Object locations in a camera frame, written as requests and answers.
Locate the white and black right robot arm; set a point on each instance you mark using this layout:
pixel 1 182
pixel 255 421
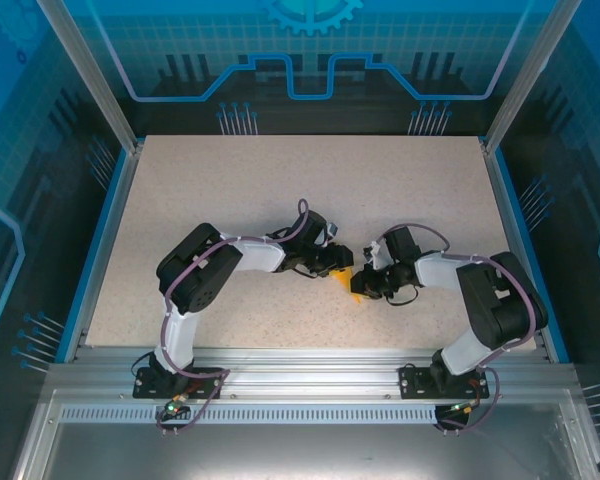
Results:
pixel 500 300

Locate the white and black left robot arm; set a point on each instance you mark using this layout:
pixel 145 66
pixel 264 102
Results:
pixel 200 270

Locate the grey metal sheet panel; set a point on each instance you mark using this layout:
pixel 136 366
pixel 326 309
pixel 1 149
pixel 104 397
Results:
pixel 305 455

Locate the small circuit board green light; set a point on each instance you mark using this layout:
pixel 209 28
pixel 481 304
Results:
pixel 172 409
pixel 462 407

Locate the long aluminium base rail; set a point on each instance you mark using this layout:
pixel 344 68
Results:
pixel 305 370

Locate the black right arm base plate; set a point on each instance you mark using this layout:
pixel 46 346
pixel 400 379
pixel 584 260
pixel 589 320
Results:
pixel 410 385

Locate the aluminium side rail blue strip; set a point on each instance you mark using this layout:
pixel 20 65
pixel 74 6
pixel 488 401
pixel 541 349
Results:
pixel 519 250
pixel 106 250

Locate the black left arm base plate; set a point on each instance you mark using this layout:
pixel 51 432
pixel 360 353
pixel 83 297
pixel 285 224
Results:
pixel 142 385

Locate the aluminium frame post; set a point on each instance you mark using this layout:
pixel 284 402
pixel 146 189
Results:
pixel 528 80
pixel 94 80

